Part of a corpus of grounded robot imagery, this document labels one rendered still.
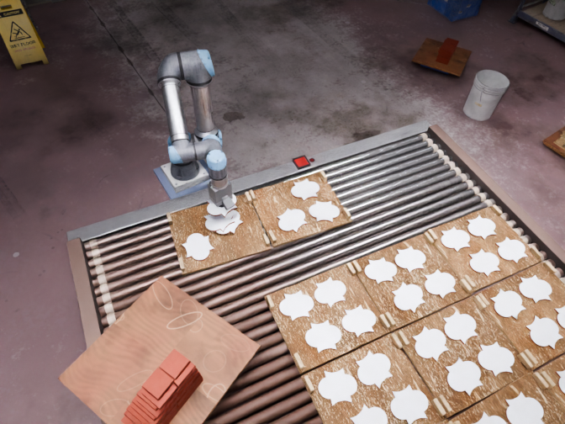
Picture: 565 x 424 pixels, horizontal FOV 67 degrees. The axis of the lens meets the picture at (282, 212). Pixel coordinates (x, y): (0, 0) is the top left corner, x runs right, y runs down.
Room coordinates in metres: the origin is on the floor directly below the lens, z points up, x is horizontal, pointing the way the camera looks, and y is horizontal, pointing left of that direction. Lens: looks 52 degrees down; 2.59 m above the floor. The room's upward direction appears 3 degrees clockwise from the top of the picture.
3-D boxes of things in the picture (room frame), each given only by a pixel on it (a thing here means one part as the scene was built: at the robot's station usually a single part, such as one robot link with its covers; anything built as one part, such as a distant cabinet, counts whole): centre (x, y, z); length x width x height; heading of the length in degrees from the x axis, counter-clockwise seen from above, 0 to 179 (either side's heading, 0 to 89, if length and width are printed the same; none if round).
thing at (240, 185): (1.56, 0.06, 0.89); 2.08 x 0.09 x 0.06; 118
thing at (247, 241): (1.15, 0.30, 0.93); 0.41 x 0.35 x 0.02; 113
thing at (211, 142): (1.31, 0.33, 1.31); 0.11 x 0.11 x 0.08; 18
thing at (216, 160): (1.22, 0.28, 1.31); 0.09 x 0.08 x 0.11; 18
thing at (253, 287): (1.05, -0.20, 0.90); 1.95 x 0.05 x 0.05; 118
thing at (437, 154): (1.36, -0.04, 0.90); 1.95 x 0.05 x 0.05; 118
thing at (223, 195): (1.20, 0.27, 1.15); 0.12 x 0.09 x 0.16; 41
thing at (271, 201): (1.33, -0.08, 0.93); 0.41 x 0.35 x 0.02; 115
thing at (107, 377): (0.50, 0.40, 1.03); 0.50 x 0.50 x 0.02; 58
